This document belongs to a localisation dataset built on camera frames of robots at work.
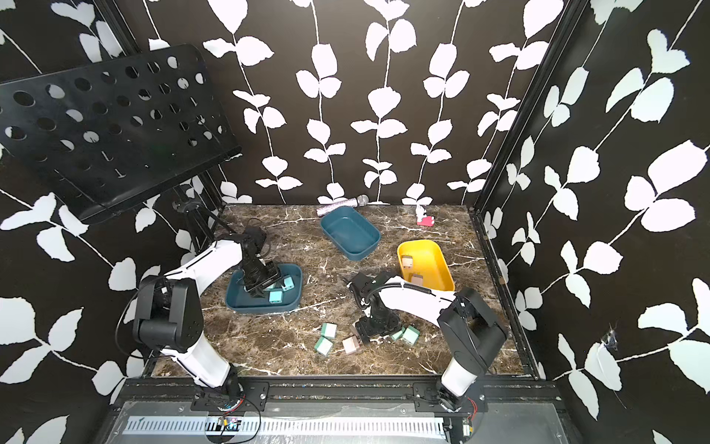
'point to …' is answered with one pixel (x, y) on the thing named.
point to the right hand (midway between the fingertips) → (372, 335)
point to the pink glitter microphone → (361, 201)
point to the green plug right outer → (410, 335)
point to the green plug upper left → (328, 330)
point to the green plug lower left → (323, 345)
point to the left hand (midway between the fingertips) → (280, 283)
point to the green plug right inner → (398, 335)
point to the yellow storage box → (422, 263)
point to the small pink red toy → (427, 221)
